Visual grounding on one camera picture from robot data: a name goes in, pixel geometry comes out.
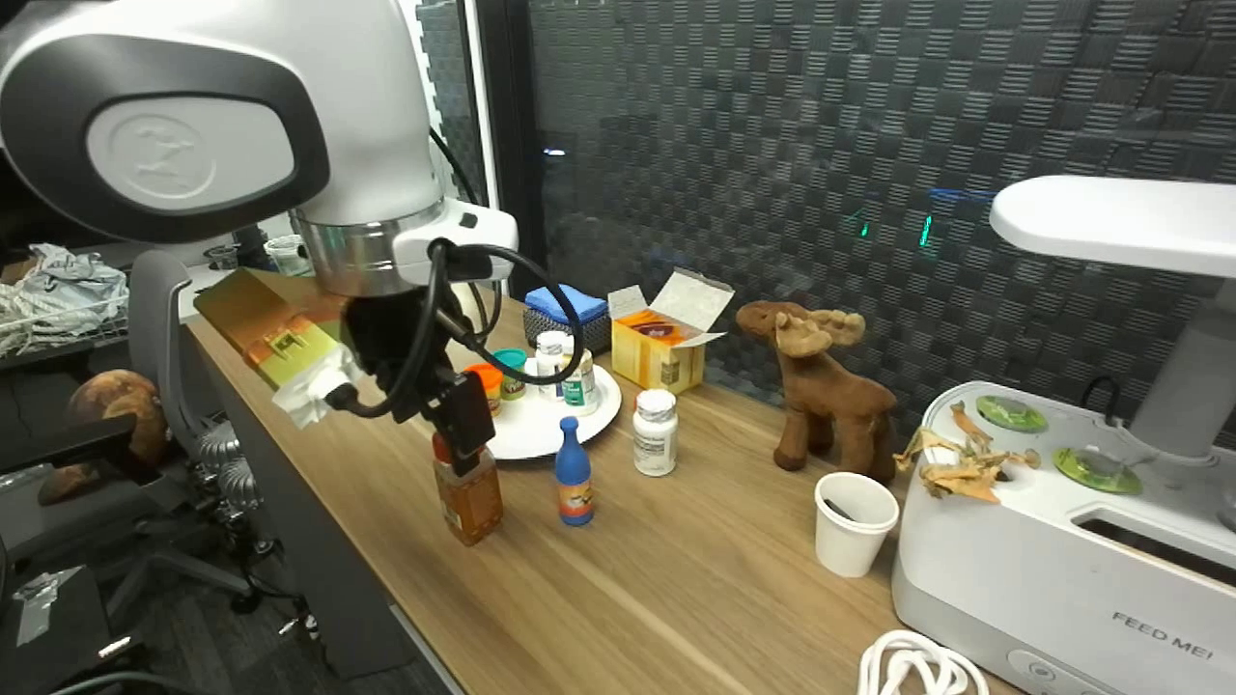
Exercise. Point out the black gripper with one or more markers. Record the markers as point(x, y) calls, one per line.
point(398, 353)

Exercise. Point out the orange-lid yellow dough can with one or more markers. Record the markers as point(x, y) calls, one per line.
point(486, 378)

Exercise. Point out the teal-lid green dough can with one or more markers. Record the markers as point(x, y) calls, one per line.
point(510, 355)

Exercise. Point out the orange-lid brown spice jar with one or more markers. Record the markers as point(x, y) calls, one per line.
point(474, 503)

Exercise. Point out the silver cap spice jar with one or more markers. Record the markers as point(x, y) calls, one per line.
point(555, 349)

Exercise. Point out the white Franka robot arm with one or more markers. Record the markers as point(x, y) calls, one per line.
point(218, 129)

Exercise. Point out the white paper plate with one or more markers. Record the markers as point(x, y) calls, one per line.
point(543, 429)

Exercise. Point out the blue bowling pin toy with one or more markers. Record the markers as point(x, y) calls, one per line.
point(572, 477)

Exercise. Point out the black mesh basket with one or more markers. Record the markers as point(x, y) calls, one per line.
point(584, 336)

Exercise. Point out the folded blue cloth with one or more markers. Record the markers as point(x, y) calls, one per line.
point(564, 304)

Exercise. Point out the white bottle dark blue label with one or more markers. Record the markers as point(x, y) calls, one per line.
point(655, 435)

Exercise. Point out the open yellow carton box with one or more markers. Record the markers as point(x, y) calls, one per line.
point(661, 362)

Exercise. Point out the wooden block stand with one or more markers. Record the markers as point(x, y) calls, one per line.
point(275, 335)

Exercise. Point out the grey office chair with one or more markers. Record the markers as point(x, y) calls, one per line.
point(207, 514)

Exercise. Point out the brown round cushion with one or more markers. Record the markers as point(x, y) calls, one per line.
point(119, 409)

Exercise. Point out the brown moose plush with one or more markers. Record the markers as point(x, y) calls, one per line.
point(831, 393)

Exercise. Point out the white paper cup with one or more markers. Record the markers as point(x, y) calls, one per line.
point(855, 526)

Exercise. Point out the dried brown plant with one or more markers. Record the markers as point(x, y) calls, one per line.
point(961, 465)

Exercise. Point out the white planter appliance with lamp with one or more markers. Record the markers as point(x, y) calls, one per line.
point(1095, 543)

